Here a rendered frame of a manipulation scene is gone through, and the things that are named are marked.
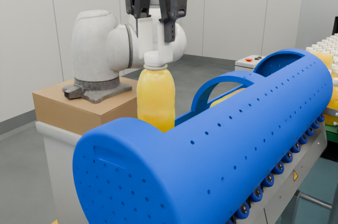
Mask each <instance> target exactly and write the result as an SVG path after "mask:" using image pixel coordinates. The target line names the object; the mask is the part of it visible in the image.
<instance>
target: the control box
mask: <svg viewBox="0 0 338 224"><path fill-rule="evenodd" d="M255 57H258V56H257V55H251V56H248V57H246V58H252V59H253V60H251V61H247V60H246V58H243V59H241V60H238V61H236V62H235V70H234V71H237V70H244V71H250V72H253V70H254V69H255V67H256V66H257V64H258V63H259V62H260V61H261V60H262V59H264V58H265V57H264V56H262V58H259V60H255Z"/></svg>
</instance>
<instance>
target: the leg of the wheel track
mask: <svg viewBox="0 0 338 224"><path fill-rule="evenodd" d="M299 197H300V191H299V190H297V191H296V192H295V194H294V195H293V197H292V198H291V200H290V201H289V203H288V204H287V206H286V207H285V209H284V210H283V212H282V218H281V223H280V224H294V223H295V218H296V213H297V208H298V202H299Z"/></svg>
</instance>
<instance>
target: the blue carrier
mask: <svg viewBox="0 0 338 224"><path fill-rule="evenodd" d="M220 82H236V83H240V84H241V85H239V86H237V87H235V88H233V89H231V90H229V91H228V92H226V93H224V94H222V95H220V96H218V97H216V98H214V99H212V100H210V101H208V99H209V96H210V94H211V92H212V90H213V89H214V88H215V87H216V86H217V85H218V84H219V83H220ZM241 88H245V89H244V90H242V91H240V92H238V93H236V94H235V95H233V96H231V97H229V98H227V99H225V100H224V101H222V102H220V103H218V104H216V105H214V106H213V107H211V108H210V105H211V104H212V103H213V102H214V101H216V100H218V99H220V98H222V97H224V96H226V95H228V94H230V93H232V92H234V91H236V90H238V89H241ZM332 93H333V82H332V77H331V74H330V72H329V70H328V68H327V67H326V65H325V64H324V63H323V62H322V61H321V60H320V59H319V58H318V57H317V56H315V55H314V54H312V53H310V52H308V51H305V50H301V49H283V50H280V51H277V52H275V53H272V54H270V55H268V56H266V57H265V58H264V59H262V60H261V61H260V62H259V63H258V64H257V66H256V67H255V69H254V70H253V72H250V71H244V70H237V71H231V72H227V73H225V74H222V75H220V76H218V77H215V78H213V79H211V80H209V81H207V82H206V83H205V84H203V85H202V86H201V87H200V89H199V90H198V91H197V93H196V94H195V96H194V98H193V101H192V105H191V110H190V111H188V112H187V113H185V114H183V115H181V116H179V117H177V118H175V127H174V128H172V129H170V130H169V131H167V132H165V133H163V132H161V131H160V130H159V129H157V128H156V127H154V126H153V125H151V124H149V123H147V122H145V121H142V120H140V119H136V118H131V117H122V118H118V119H115V120H113V121H110V122H108V123H106V124H103V125H101V126H98V127H96V128H94V129H91V130H89V131H87V132H86V133H85V134H83V135H82V136H81V138H80V139H79V140H78V142H77V144H76V146H75V149H74V153H73V159H72V172H73V179H74V185H75V189H76V193H77V196H78V199H79V202H80V204H81V207H82V209H83V212H84V214H85V216H86V218H87V220H88V222H89V224H225V223H226V222H227V221H228V220H229V219H230V218H231V217H232V215H233V214H234V213H235V212H236V211H237V210H238V209H239V207H240V206H241V205H242V204H243V203H244V202H245V200H246V199H247V198H248V197H249V196H250V195H251V194H252V192H253V191H254V190H255V189H256V188H257V187H258V186H259V184H260V183H261V182H262V181H263V179H264V178H265V177H266V176H267V175H268V174H269V173H270V171H271V170H272V169H273V168H274V167H275V166H276V164H277V163H278V162H279V161H280V160H281V159H282V158H283V156H284V155H285V154H286V153H287V152H288V151H289V150H290V148H291V147H292V146H293V145H294V144H295V143H296V142H297V140H298V139H299V138H300V137H301V136H302V135H303V133H304V132H305V131H306V130H307V129H308V128H309V127H310V125H311V124H312V123H313V122H314V121H315V120H316V119H317V117H318V116H319V115H320V114H321V113H322V112H323V111H324V109H325V108H326V107H327V106H328V104H329V102H330V100H331V97H332Z"/></svg>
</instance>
